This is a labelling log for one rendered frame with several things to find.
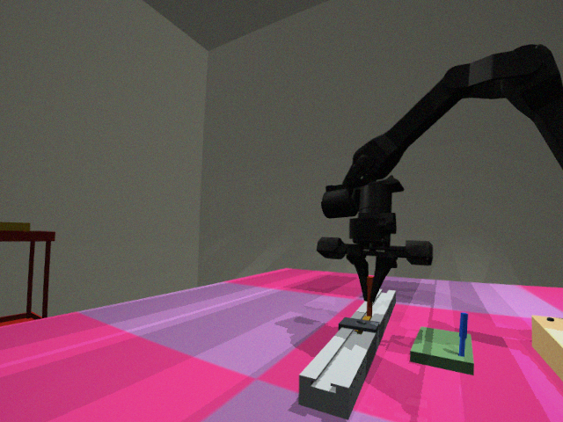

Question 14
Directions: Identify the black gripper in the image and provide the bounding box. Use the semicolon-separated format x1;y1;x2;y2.
317;207;433;302

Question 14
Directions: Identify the grey slotted aluminum rail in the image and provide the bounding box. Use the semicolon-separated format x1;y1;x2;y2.
298;289;396;420

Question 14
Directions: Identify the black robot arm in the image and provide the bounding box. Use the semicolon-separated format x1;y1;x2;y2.
321;44;563;244

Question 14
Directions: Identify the blue pin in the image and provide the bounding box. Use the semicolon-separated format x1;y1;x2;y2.
459;313;469;357

